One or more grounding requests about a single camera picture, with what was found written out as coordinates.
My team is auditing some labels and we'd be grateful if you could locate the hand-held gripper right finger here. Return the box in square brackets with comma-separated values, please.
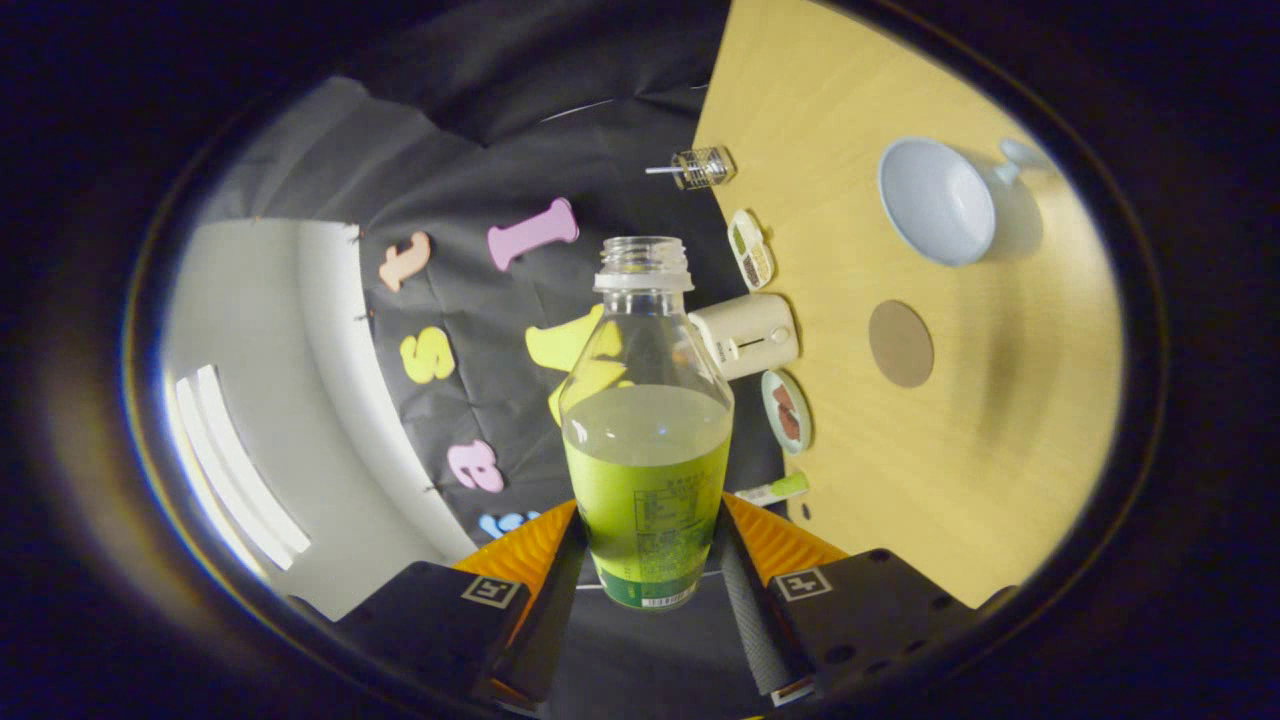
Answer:
[715, 490, 979, 706]

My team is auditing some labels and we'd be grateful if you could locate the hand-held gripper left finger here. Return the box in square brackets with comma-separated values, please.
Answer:
[330, 498, 586, 706]

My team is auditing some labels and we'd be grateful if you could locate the clear green-label juice bottle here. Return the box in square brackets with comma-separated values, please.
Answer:
[557, 236, 735, 611]

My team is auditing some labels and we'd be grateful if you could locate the round brown coaster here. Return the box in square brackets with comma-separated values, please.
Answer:
[868, 300, 936, 389]

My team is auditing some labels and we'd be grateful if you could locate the white cup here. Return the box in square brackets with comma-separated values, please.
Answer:
[877, 136, 1056, 268]

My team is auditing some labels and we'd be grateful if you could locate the white and green tube bottle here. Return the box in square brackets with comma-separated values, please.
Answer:
[735, 471, 811, 508]

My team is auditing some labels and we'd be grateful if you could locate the pale green plate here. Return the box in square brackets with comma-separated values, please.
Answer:
[760, 369, 813, 456]

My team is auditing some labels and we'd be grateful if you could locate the wooden table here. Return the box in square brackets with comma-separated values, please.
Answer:
[692, 0, 1123, 609]

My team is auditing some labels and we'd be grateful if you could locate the white toaster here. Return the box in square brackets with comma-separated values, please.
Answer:
[687, 293, 801, 381]

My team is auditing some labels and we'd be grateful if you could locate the ceiling light panel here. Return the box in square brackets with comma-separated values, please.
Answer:
[172, 364, 313, 573]

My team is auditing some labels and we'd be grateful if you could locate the white divided snack tray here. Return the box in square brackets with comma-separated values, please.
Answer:
[727, 208, 776, 292]

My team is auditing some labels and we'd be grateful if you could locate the black backdrop cloth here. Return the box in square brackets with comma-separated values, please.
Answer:
[190, 0, 801, 716]

